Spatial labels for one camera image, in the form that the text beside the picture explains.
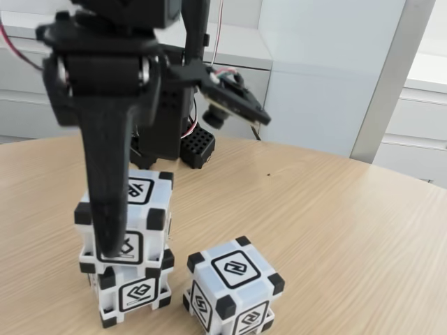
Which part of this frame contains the white cube with angular glyph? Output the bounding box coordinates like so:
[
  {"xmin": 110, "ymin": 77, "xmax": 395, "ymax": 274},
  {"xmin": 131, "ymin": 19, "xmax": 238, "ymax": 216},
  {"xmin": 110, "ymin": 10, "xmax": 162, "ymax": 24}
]
[{"xmin": 89, "ymin": 249, "xmax": 175, "ymax": 320}]

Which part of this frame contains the white cube with looped glyph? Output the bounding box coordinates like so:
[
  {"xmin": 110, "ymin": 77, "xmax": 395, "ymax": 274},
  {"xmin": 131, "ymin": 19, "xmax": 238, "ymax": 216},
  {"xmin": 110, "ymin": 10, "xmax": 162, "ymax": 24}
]
[{"xmin": 73, "ymin": 169, "xmax": 175, "ymax": 275}]

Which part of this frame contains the small white drawer cabinet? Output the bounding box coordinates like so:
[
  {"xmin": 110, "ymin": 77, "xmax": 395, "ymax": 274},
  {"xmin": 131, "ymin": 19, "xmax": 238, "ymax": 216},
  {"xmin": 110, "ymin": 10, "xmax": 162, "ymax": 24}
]
[{"xmin": 375, "ymin": 52, "xmax": 447, "ymax": 191}]

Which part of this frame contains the thin white arm wire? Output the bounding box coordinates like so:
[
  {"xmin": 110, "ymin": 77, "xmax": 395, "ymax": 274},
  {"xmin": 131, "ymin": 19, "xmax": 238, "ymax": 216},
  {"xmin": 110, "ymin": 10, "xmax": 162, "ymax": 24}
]
[{"xmin": 210, "ymin": 0, "xmax": 226, "ymax": 68}]

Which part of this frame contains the red white gripper motor wire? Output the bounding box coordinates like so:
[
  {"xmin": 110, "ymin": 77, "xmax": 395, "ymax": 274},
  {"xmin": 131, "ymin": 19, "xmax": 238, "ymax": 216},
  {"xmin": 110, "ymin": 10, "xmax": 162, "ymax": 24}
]
[{"xmin": 0, "ymin": 20, "xmax": 45, "ymax": 73}]

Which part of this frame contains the white cube with zigzag glyph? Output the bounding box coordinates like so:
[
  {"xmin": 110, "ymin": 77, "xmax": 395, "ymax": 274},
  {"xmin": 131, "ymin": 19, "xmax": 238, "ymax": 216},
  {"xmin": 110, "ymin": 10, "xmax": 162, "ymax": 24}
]
[{"xmin": 182, "ymin": 236, "xmax": 286, "ymax": 335}]

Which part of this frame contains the grey metal post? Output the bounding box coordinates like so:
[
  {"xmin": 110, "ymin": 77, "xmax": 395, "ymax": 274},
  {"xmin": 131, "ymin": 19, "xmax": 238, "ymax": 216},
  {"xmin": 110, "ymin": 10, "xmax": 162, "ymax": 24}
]
[{"xmin": 350, "ymin": 0, "xmax": 436, "ymax": 165}]

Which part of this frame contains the camera module on black mount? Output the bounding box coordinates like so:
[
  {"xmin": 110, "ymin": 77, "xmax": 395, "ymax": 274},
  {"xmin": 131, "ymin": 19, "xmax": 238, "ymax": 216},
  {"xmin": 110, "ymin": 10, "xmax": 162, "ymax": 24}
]
[{"xmin": 167, "ymin": 59, "xmax": 272, "ymax": 132}]

